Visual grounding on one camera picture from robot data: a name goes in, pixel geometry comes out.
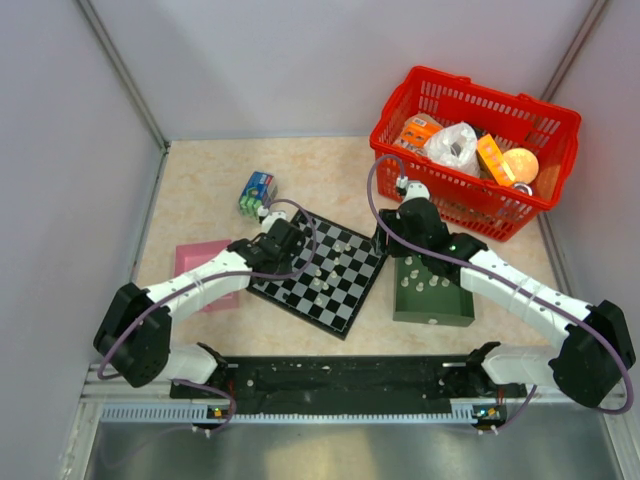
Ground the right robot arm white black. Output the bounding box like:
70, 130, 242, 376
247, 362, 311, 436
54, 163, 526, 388
372, 197, 635, 414

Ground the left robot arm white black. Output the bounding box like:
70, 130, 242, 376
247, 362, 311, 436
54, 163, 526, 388
93, 212, 305, 397

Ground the black white chess board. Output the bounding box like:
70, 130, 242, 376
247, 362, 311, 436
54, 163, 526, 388
248, 212, 386, 340

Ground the blue green sponge pack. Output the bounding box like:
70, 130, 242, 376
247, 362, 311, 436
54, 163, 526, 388
238, 171, 278, 218

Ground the green plastic tray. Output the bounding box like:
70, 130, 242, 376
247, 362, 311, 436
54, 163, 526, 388
392, 256, 475, 328

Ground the white plastic bag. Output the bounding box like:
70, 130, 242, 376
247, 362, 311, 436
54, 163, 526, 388
424, 122, 480, 178

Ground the pink plastic tray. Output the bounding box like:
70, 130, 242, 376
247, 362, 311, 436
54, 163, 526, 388
173, 239, 240, 313

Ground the orange box left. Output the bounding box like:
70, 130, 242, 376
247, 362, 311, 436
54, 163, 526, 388
396, 113, 443, 151

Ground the orange box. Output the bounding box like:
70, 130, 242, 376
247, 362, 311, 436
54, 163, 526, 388
476, 134, 516, 187
396, 113, 443, 151

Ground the orange box right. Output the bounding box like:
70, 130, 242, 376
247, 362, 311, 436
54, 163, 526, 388
476, 134, 516, 187

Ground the orange ball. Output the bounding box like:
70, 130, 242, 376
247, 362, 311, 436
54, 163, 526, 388
503, 148, 539, 184

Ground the red plastic basket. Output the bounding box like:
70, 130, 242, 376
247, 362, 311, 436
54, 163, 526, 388
370, 66, 581, 241

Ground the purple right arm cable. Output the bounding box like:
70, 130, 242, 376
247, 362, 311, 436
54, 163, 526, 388
366, 153, 632, 436

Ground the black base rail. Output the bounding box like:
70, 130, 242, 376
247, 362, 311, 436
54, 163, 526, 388
169, 354, 526, 416

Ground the grey cable duct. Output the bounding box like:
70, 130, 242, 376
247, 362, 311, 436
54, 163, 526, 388
100, 403, 503, 425

